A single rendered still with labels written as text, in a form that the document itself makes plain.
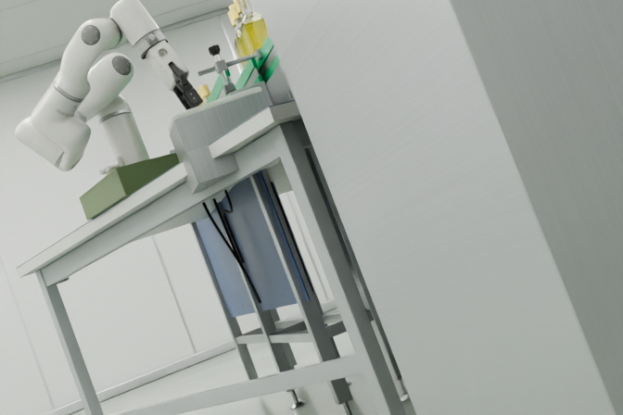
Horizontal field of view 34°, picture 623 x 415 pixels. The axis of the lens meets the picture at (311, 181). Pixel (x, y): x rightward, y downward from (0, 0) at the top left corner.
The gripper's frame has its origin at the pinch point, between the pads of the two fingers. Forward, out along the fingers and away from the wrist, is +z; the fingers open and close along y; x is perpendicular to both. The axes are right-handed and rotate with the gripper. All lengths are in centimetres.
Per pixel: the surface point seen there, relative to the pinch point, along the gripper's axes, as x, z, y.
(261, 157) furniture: -1.4, 21.0, -16.7
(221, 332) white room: -53, 89, 606
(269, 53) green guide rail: -23.9, 0.0, 4.1
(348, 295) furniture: 3, 55, -27
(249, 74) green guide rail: -22.3, -0.6, 22.4
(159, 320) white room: -19, 52, 608
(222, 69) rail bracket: -13.7, -4.1, 10.7
